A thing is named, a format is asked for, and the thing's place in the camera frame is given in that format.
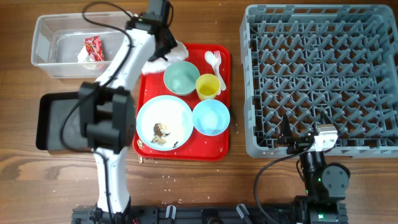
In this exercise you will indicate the light blue plate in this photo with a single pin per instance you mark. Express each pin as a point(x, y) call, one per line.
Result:
point(169, 110)

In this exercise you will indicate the black plastic bin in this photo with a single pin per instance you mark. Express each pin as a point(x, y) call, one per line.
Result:
point(52, 111)

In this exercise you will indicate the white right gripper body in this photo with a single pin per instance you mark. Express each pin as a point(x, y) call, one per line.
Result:
point(297, 146)

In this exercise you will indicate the light blue bowl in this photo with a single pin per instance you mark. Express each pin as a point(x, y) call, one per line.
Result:
point(211, 117)

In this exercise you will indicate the red serving tray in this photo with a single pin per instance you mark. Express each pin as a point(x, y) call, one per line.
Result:
point(198, 147)

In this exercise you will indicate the green bowl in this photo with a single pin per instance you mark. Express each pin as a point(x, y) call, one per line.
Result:
point(180, 78)

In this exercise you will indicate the clear plastic bin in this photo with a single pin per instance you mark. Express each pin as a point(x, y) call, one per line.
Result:
point(59, 38)

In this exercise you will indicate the grey dishwasher rack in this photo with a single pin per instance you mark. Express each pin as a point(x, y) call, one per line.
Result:
point(303, 59)

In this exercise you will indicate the yellow cup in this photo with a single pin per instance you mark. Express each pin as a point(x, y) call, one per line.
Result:
point(207, 86)

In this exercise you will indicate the white plastic fork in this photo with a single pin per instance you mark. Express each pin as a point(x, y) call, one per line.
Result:
point(217, 67)

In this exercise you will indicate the white plastic spoon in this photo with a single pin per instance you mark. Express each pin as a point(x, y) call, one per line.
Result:
point(210, 59)

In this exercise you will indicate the white napkin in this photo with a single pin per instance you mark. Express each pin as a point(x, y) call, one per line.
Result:
point(178, 53)

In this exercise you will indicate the red snack wrapper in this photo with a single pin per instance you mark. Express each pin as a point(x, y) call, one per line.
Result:
point(93, 46)

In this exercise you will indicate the black mounting rail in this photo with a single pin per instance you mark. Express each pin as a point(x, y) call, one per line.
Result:
point(284, 213)

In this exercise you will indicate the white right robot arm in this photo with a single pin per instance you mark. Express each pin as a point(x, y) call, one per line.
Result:
point(325, 183)

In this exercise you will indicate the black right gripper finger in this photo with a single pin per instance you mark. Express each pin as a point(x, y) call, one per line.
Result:
point(324, 118)
point(285, 136)

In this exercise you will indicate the small white tissue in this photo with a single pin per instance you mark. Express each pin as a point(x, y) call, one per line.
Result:
point(83, 56)

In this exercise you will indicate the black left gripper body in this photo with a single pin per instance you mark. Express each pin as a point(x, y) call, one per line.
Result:
point(170, 43)

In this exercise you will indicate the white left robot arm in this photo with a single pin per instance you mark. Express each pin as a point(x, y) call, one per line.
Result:
point(106, 106)

